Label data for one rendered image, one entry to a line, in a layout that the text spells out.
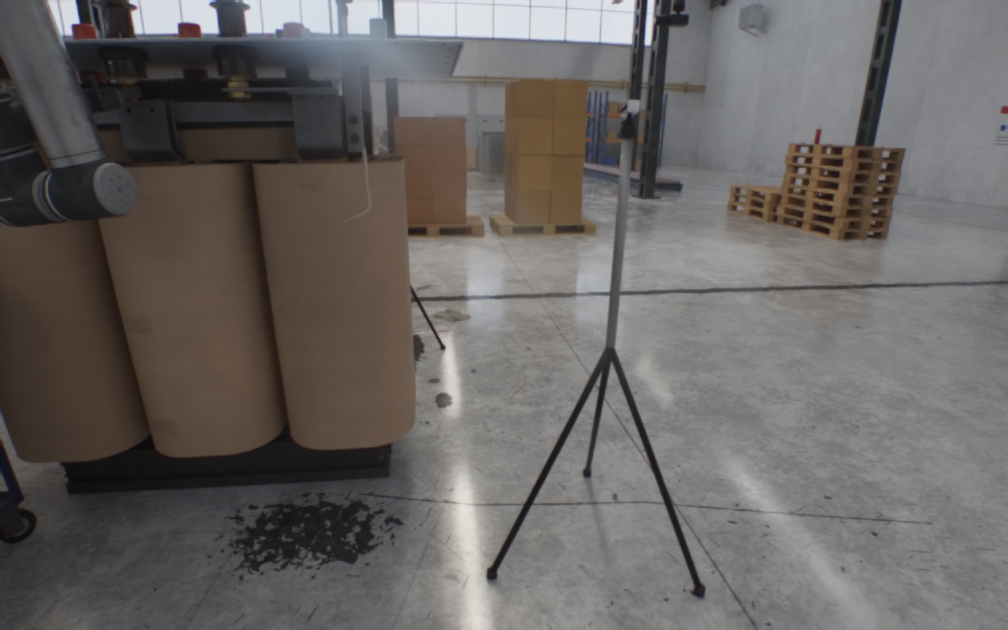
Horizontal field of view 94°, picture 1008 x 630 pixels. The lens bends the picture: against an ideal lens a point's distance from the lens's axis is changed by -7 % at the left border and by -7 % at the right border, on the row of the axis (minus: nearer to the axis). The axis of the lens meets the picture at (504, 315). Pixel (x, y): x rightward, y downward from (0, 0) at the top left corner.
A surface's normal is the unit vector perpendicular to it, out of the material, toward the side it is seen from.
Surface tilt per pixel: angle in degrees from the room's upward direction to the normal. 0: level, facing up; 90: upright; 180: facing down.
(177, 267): 90
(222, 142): 90
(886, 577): 0
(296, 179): 90
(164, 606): 0
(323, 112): 90
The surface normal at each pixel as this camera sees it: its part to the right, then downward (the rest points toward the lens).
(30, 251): 0.37, 0.32
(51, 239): 0.70, 0.25
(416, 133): 0.12, 0.33
